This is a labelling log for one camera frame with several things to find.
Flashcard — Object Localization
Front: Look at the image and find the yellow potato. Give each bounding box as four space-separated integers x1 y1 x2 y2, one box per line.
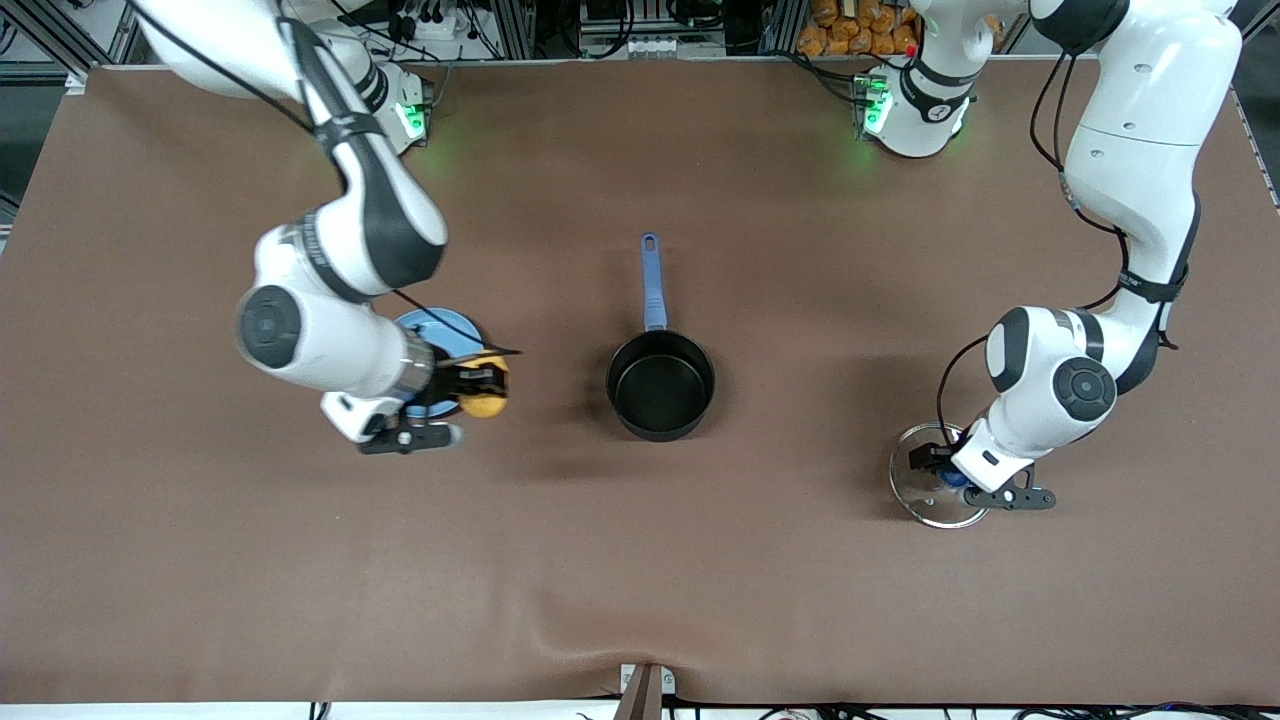
455 354 511 420

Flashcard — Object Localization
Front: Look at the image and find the glass lid with blue knob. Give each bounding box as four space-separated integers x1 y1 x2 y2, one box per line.
889 421 992 530

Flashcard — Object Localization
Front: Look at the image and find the blue round plate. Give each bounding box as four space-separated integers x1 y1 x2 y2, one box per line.
394 308 484 419

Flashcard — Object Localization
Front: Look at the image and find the brown table cover mat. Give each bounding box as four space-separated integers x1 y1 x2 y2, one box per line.
0 58 1280 707

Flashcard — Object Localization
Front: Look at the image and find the white power strip with plugs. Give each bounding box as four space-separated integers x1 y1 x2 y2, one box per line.
384 0 473 43

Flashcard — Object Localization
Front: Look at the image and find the grey electronics box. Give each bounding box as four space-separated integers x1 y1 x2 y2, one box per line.
578 0 723 58

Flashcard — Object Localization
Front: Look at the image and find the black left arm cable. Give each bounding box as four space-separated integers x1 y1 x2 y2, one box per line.
934 40 1193 453

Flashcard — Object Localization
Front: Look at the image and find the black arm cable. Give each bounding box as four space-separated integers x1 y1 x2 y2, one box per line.
128 0 523 365
934 40 1193 453

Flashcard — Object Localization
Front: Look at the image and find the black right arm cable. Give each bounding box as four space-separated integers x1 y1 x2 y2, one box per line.
128 0 523 365

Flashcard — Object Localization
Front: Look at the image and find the black pot with blue handle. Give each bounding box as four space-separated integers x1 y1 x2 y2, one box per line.
605 232 718 442

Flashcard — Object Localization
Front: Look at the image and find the metal table clamp bracket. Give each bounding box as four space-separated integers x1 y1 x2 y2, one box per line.
612 662 677 720

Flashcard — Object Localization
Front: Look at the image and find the aluminium frame profile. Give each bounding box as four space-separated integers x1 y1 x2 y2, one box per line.
0 0 151 73

